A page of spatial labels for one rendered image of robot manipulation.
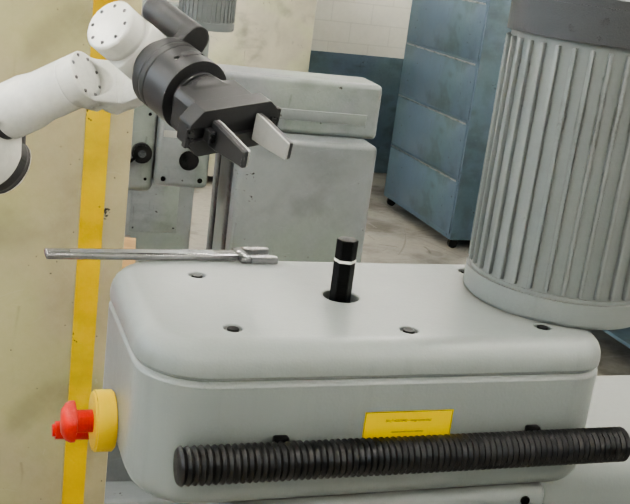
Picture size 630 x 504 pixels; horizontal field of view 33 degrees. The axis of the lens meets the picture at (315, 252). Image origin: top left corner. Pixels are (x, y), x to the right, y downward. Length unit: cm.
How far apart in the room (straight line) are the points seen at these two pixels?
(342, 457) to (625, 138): 40
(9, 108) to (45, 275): 149
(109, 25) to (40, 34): 142
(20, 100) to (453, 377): 65
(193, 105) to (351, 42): 959
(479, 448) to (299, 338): 20
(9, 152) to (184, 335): 55
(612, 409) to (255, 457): 50
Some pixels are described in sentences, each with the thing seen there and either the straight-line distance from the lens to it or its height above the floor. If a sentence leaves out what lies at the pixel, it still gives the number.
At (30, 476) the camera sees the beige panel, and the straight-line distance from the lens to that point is 305.
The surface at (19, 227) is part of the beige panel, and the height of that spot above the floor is 144.
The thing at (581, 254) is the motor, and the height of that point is 197.
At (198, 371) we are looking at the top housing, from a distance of 90.
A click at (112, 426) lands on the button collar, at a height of 177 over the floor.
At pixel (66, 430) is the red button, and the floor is 176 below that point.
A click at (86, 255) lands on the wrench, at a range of 109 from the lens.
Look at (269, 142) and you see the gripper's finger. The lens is 115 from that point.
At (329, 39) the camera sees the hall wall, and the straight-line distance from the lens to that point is 1062.
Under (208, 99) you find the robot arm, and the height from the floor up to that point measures 205.
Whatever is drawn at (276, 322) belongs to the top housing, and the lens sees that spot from 97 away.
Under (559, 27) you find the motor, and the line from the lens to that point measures 104.
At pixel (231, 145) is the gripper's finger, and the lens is 111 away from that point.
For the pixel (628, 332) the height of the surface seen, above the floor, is 23.
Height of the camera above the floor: 223
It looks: 16 degrees down
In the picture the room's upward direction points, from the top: 7 degrees clockwise
